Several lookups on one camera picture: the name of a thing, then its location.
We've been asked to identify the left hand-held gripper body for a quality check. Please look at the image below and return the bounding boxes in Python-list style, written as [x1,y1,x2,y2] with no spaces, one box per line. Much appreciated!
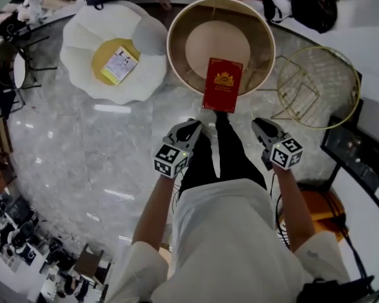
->
[153,136,193,179]

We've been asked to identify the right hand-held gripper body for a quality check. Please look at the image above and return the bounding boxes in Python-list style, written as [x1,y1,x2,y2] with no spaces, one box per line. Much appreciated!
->
[258,129,304,172]

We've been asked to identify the red book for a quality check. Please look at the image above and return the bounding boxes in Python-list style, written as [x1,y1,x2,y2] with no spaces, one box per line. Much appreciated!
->
[202,57,244,114]

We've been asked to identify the white flower-shaped chair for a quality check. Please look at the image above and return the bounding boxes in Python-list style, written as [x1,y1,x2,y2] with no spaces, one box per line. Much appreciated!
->
[59,0,170,105]

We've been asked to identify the person's left forearm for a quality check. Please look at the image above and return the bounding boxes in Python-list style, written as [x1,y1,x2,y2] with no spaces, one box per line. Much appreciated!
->
[131,174,186,254]

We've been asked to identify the person's right forearm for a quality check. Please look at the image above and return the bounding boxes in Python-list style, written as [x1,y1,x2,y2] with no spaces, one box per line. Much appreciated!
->
[273,167,318,254]

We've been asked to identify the person's black trousers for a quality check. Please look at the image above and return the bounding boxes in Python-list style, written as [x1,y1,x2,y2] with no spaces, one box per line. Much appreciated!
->
[178,110,268,198]

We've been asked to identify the orange round stool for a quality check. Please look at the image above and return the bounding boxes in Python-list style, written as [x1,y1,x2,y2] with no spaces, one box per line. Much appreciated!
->
[276,189,347,244]

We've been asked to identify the black monitor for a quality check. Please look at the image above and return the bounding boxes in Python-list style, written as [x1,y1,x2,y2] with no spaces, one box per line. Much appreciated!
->
[320,115,379,210]

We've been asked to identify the yellow and white booklet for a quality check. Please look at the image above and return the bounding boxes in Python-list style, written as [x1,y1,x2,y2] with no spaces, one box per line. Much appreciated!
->
[100,45,139,85]

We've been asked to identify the person's white shirt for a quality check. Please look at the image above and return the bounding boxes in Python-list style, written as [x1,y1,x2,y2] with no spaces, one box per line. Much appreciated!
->
[105,178,351,303]

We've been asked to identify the yellow seat cushion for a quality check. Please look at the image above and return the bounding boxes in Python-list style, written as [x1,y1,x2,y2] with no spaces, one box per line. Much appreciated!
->
[91,38,142,86]

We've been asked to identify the large black backpack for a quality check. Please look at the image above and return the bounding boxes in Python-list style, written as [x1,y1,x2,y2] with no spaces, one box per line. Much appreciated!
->
[262,0,338,34]

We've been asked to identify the person's black pack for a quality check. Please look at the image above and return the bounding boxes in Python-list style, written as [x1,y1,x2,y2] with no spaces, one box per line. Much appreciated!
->
[298,276,376,303]

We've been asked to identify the black chair with white seat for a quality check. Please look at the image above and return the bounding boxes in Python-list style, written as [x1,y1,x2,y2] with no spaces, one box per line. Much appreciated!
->
[0,35,59,91]

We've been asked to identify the wooden cabinet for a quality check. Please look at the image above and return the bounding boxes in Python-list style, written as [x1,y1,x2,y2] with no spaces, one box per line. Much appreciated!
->
[0,153,17,196]

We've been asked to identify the blue chair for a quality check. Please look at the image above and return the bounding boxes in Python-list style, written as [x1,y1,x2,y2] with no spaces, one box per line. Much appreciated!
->
[0,86,25,121]

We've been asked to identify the white plastic bag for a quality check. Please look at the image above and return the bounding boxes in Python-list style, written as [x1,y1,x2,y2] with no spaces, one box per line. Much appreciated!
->
[17,0,47,21]

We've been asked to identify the gold wire side table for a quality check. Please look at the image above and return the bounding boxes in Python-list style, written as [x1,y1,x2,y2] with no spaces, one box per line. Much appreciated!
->
[270,45,362,130]

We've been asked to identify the black cable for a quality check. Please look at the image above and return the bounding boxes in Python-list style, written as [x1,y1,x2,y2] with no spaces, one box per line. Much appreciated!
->
[273,172,375,283]

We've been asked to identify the black bag with white cord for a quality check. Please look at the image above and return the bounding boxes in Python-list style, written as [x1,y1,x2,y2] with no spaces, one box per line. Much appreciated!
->
[0,20,32,44]

